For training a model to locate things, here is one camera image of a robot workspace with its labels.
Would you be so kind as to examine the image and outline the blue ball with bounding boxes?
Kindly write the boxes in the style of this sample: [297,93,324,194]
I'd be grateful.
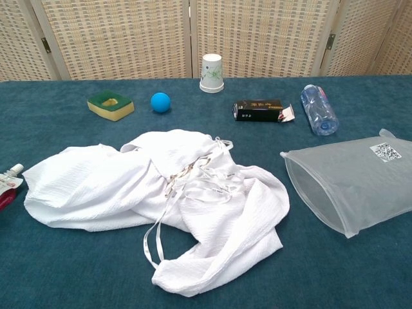
[150,92,171,113]

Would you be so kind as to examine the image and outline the white red drink pouch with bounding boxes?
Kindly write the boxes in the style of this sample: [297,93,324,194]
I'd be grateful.
[0,163,24,212]

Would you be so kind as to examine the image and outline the white paper cup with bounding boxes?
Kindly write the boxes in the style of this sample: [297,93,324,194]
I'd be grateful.
[199,53,225,94]

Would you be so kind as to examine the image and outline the woven folding screen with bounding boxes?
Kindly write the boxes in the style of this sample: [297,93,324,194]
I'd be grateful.
[0,0,412,82]

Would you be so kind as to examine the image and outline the black cardboard box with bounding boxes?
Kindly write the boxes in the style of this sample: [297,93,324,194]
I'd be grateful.
[232,99,295,124]

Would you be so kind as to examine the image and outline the white garment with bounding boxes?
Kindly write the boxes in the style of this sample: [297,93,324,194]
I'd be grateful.
[23,129,290,297]

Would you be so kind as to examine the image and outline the blue table cloth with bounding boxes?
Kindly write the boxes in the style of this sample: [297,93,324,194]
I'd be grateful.
[0,73,412,309]

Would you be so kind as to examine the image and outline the clear plastic water bottle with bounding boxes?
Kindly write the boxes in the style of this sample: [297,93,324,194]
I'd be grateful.
[300,84,340,136]

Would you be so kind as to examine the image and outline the green yellow sponge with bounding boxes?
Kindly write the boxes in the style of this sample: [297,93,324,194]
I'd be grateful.
[86,90,135,122]

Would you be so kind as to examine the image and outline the frosted plastic zip bag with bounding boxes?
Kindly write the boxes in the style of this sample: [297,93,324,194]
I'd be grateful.
[279,128,412,239]

